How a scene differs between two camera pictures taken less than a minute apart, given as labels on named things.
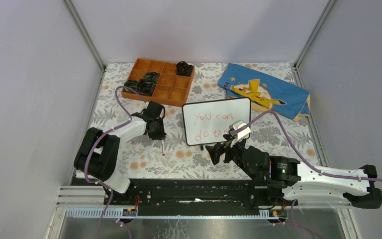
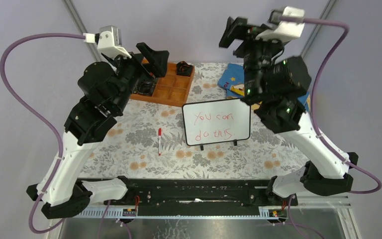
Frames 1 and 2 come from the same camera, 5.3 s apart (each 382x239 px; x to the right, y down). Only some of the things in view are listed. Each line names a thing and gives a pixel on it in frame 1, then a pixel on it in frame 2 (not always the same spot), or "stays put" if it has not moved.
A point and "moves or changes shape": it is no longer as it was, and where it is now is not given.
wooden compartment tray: [173, 88] stays put
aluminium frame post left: [87, 39] stays put
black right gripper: [215, 151] to [237, 29]
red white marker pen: [163, 149] moves or changes shape
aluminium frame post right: [327, 10] stays put
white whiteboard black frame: [206, 122] stays put
